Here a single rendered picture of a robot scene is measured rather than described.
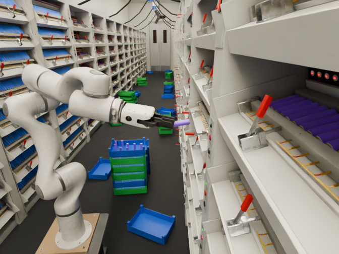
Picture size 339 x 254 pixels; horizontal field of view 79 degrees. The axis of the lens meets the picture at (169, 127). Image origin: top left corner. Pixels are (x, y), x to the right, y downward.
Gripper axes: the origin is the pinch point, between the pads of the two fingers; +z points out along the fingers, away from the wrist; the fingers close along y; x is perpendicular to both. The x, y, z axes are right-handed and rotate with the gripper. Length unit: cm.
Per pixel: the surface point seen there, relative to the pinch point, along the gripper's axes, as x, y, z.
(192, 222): 63, 22, 28
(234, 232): 7.0, -34.9, 15.7
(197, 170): 26.2, 15.8, 19.5
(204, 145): 7.6, 3.6, 15.4
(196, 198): 44, 19, 24
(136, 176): 89, 88, -10
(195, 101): 3, 52, 16
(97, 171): 118, 123, -54
